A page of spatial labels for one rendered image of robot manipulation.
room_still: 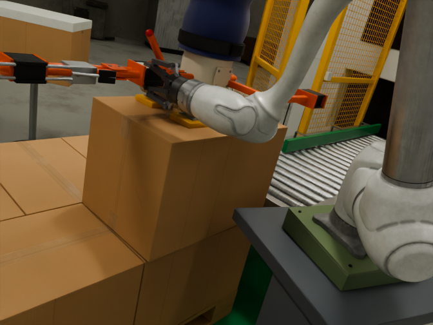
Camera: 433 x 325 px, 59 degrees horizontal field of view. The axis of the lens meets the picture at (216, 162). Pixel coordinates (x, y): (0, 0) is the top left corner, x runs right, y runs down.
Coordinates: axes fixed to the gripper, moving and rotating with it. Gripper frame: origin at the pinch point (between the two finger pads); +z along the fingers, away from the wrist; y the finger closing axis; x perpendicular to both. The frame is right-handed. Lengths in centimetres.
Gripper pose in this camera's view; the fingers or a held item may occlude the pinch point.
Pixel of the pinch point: (143, 73)
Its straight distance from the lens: 117.8
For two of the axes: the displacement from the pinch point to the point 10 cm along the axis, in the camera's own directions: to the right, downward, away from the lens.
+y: -2.2, 9.0, 3.8
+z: -7.0, -4.1, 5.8
